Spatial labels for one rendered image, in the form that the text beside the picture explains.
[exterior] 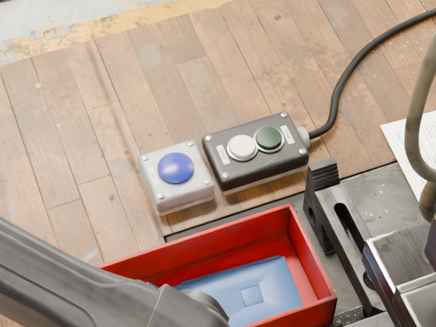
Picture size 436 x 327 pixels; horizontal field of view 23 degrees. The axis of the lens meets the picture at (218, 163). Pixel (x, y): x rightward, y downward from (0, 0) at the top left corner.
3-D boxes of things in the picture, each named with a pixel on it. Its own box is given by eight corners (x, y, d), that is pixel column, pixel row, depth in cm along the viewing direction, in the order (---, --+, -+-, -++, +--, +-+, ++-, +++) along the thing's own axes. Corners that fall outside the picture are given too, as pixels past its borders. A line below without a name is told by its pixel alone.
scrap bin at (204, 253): (69, 302, 112) (62, 276, 107) (288, 230, 116) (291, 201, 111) (103, 404, 105) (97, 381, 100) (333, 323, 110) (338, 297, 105)
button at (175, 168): (153, 167, 119) (152, 156, 117) (187, 156, 120) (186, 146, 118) (165, 194, 117) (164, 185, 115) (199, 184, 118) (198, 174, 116)
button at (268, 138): (251, 140, 121) (252, 130, 119) (275, 133, 122) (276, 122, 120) (261, 160, 119) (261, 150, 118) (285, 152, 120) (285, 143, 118)
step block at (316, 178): (302, 208, 118) (307, 164, 111) (326, 200, 119) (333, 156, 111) (326, 256, 115) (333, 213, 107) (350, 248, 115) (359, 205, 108)
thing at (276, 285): (146, 295, 111) (145, 282, 109) (283, 257, 114) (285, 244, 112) (164, 354, 108) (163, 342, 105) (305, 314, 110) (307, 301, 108)
